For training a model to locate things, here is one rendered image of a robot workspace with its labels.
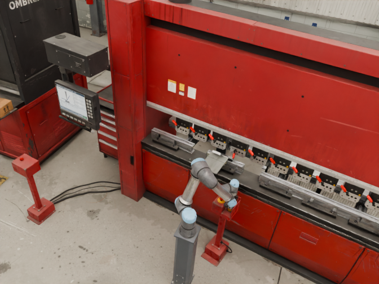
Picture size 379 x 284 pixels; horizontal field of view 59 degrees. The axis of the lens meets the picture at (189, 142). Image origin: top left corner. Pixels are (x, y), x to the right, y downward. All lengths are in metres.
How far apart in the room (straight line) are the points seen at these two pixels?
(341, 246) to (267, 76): 1.63
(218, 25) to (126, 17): 0.75
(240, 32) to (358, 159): 1.31
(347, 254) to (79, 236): 2.64
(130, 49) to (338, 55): 1.62
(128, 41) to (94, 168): 2.15
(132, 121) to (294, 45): 1.69
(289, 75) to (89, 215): 2.66
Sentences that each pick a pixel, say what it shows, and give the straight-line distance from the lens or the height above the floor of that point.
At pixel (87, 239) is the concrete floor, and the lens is 3.87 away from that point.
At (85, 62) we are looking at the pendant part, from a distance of 2.87.
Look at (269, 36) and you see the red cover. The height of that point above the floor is 2.25.
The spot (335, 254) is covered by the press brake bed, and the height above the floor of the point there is 0.53.
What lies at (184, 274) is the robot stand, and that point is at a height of 0.26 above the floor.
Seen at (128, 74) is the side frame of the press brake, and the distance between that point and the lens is 3.10.
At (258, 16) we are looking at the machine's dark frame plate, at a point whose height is 2.30.
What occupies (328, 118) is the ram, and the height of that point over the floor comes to 1.76.
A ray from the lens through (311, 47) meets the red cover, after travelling 2.50.
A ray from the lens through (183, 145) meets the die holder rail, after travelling 3.44.
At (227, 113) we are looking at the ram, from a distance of 2.96.
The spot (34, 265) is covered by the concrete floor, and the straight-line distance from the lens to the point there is 3.83.
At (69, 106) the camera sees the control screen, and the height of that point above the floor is 1.38.
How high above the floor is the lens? 3.09
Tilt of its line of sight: 38 degrees down
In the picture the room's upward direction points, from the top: 5 degrees clockwise
